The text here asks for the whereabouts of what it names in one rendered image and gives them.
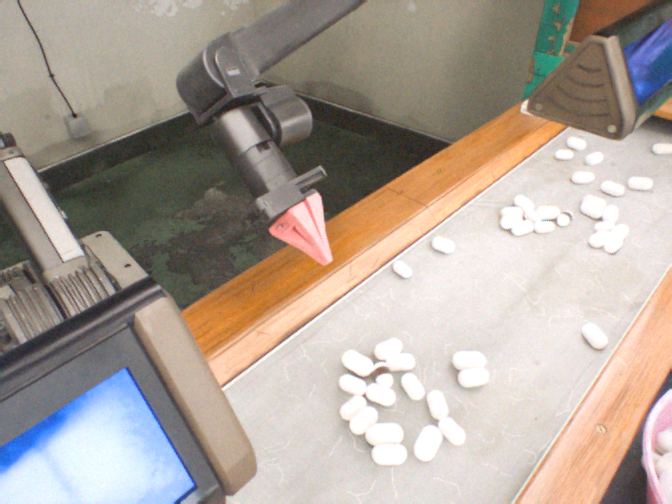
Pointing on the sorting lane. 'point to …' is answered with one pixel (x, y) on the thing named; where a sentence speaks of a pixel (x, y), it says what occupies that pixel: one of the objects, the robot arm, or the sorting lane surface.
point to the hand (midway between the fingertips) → (324, 257)
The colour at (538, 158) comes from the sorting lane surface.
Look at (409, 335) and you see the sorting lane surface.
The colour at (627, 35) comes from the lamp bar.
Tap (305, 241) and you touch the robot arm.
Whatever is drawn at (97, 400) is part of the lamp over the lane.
